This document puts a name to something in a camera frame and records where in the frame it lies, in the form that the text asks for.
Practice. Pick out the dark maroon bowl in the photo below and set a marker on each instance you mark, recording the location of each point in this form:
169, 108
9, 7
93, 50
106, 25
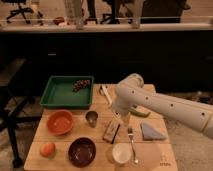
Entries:
82, 152

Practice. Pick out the small white bowl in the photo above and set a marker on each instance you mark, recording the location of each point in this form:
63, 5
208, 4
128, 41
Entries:
121, 153

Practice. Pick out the small metal cup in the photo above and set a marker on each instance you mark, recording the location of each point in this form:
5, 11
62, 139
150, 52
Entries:
91, 117

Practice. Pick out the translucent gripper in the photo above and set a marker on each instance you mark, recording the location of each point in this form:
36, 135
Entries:
124, 118

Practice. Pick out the blue folded cloth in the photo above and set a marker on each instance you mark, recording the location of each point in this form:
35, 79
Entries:
150, 134

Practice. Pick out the bunch of dark grapes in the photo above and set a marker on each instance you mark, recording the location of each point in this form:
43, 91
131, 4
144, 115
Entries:
80, 84

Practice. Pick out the green plastic tray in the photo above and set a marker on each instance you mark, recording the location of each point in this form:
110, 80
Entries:
59, 93

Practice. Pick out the red orange bowl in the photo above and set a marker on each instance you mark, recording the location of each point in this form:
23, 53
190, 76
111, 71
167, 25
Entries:
60, 122

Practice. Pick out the silver metal fork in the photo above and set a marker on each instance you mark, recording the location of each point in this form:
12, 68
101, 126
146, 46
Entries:
131, 137

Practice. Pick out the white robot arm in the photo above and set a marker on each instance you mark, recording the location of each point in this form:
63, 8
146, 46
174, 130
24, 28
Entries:
130, 91

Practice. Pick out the black office chair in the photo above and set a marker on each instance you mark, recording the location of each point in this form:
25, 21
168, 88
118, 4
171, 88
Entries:
19, 10

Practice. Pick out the orange peach fruit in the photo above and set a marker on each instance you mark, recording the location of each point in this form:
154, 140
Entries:
47, 149

